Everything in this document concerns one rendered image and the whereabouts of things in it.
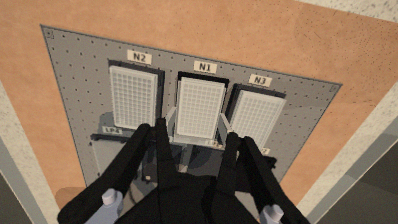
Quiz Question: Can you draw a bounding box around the grey perforated base plate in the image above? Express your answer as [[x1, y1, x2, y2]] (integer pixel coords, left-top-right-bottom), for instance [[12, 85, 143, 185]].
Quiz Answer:
[[39, 24, 343, 188]]

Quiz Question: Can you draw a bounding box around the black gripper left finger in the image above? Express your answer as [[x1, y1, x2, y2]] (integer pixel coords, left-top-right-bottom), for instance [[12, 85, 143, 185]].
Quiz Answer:
[[57, 106, 185, 224]]

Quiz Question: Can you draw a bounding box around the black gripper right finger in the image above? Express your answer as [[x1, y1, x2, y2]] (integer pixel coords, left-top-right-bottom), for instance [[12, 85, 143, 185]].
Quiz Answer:
[[209, 113, 311, 224]]

